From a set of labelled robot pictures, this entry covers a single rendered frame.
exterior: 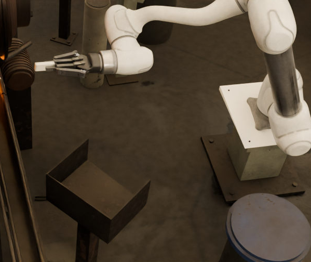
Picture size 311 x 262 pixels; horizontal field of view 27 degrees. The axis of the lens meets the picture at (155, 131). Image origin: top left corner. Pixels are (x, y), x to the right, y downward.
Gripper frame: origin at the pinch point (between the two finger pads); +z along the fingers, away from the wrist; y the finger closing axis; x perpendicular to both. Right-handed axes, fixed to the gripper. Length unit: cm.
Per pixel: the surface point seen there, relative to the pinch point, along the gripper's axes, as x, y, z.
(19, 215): -14, -52, 18
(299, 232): -25, -71, -81
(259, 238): -26, -70, -65
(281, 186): -63, -25, -113
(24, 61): -22.3, 28.0, 0.5
